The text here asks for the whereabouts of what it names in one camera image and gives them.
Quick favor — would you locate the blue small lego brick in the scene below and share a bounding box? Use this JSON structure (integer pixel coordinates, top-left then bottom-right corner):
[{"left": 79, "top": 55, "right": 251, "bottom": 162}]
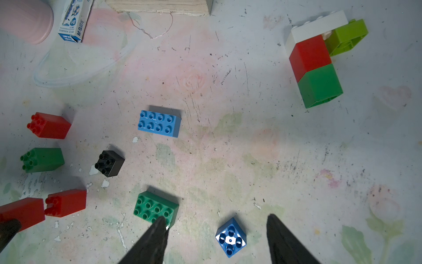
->
[{"left": 215, "top": 217, "right": 247, "bottom": 258}]

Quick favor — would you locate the blue long lego brick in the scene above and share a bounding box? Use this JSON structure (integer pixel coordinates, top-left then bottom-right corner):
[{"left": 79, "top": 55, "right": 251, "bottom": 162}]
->
[{"left": 137, "top": 111, "right": 181, "bottom": 138}]

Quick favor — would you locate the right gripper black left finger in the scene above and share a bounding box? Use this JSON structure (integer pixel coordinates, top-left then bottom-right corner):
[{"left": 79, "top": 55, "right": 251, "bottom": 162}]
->
[{"left": 119, "top": 216, "right": 168, "bottom": 264}]

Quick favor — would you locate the white red pen box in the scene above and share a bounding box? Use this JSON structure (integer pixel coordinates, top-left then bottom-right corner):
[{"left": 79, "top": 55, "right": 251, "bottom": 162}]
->
[{"left": 58, "top": 0, "right": 93, "bottom": 43}]

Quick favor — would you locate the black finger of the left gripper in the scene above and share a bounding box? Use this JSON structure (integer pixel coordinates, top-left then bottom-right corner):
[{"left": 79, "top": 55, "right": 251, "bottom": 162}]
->
[{"left": 0, "top": 219, "right": 22, "bottom": 252}]

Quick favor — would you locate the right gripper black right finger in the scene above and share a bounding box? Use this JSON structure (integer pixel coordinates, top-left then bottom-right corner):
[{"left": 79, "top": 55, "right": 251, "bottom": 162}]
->
[{"left": 267, "top": 214, "right": 319, "bottom": 264}]

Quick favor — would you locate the white long lego brick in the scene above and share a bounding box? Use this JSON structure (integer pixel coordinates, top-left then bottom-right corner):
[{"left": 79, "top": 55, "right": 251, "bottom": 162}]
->
[{"left": 285, "top": 11, "right": 348, "bottom": 57}]

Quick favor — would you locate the black lego brick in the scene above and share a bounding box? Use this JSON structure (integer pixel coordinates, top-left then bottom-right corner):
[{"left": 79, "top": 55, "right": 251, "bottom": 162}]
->
[{"left": 95, "top": 150, "right": 125, "bottom": 178}]

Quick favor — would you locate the green long lego brick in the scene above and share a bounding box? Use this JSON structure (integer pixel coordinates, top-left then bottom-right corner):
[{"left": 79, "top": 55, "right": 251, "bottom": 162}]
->
[{"left": 134, "top": 191, "right": 179, "bottom": 229}]

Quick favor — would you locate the green lego brick back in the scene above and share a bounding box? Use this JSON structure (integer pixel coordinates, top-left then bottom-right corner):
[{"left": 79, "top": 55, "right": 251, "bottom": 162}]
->
[{"left": 298, "top": 64, "right": 343, "bottom": 108}]

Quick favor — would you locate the pink pen holder cup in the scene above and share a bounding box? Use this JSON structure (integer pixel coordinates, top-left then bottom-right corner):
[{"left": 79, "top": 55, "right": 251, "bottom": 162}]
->
[{"left": 1, "top": 0, "right": 54, "bottom": 45}]

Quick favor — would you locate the green lego brick left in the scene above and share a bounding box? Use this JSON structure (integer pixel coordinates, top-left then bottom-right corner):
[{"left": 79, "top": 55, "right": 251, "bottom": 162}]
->
[{"left": 20, "top": 148, "right": 65, "bottom": 173}]

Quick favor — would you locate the lime green lego brick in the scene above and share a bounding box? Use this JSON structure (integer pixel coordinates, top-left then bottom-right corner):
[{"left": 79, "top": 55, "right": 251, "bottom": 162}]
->
[{"left": 324, "top": 19, "right": 368, "bottom": 57}]

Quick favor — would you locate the red lego brick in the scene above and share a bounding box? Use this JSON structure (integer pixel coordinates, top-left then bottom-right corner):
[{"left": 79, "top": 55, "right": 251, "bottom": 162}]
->
[
  {"left": 27, "top": 112, "right": 71, "bottom": 139},
  {"left": 1, "top": 198, "right": 45, "bottom": 232},
  {"left": 289, "top": 35, "right": 331, "bottom": 82},
  {"left": 45, "top": 189, "right": 87, "bottom": 217}
]

